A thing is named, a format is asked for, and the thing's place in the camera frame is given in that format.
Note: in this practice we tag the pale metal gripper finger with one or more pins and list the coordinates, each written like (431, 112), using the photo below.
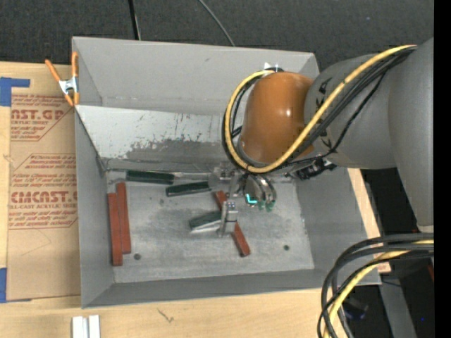
(222, 174)
(229, 220)

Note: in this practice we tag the black cylinder on white bracket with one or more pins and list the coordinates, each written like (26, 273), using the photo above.
(313, 169)

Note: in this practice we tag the red-brown flat block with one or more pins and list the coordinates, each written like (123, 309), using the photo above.
(124, 217)
(115, 231)
(241, 241)

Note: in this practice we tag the dark green flat block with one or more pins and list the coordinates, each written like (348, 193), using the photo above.
(206, 219)
(188, 189)
(149, 177)

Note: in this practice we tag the brown cardboard board red print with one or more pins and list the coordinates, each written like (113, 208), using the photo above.
(42, 188)

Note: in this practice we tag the grey metal bin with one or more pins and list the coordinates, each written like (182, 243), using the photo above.
(197, 259)

